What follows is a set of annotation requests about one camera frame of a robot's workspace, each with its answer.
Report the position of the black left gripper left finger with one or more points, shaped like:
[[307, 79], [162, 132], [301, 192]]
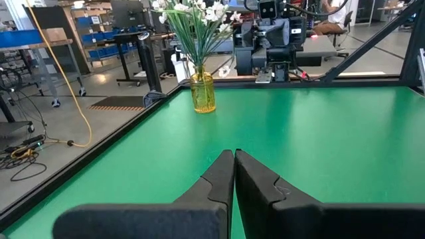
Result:
[[149, 222]]

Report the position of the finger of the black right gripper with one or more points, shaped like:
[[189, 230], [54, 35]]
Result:
[[277, 33], [254, 34]]

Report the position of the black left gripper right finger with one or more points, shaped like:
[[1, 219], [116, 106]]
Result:
[[315, 222]]

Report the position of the pale blossom spray dark stem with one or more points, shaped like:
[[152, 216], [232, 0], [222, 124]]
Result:
[[212, 10]]

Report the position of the pale blossom spray grassy leaves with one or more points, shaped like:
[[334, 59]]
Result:
[[196, 43]]

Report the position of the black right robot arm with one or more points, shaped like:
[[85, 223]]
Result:
[[275, 54]]

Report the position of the amber glass vase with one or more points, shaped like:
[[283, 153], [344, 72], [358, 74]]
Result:
[[202, 96]]

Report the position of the grey desk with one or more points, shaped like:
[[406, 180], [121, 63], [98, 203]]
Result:
[[318, 49]]

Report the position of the person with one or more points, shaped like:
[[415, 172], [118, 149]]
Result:
[[335, 16]]

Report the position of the black office chair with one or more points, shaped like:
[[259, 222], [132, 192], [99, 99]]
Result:
[[347, 19]]

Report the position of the white bin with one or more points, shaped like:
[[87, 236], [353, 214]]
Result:
[[181, 69]]

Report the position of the black stand pole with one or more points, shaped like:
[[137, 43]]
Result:
[[149, 66]]

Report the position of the black hazard striped floor mat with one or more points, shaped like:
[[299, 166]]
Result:
[[119, 101]]

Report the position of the black standing desk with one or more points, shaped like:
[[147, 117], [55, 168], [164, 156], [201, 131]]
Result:
[[126, 38]]

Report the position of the black computer monitor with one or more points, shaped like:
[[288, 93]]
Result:
[[127, 13]]

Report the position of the rack of blue bins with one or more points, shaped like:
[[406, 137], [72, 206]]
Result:
[[99, 36]]

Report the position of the brown cardboard box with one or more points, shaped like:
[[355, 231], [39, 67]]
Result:
[[54, 34]]

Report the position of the black partition panel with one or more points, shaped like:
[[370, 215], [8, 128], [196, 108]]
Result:
[[50, 18]]

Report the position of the blue plastic bin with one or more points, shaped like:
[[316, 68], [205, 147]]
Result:
[[20, 38]]

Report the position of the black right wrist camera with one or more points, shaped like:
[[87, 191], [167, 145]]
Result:
[[267, 9]]

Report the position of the black table frame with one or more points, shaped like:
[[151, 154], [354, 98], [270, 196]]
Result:
[[99, 147]]

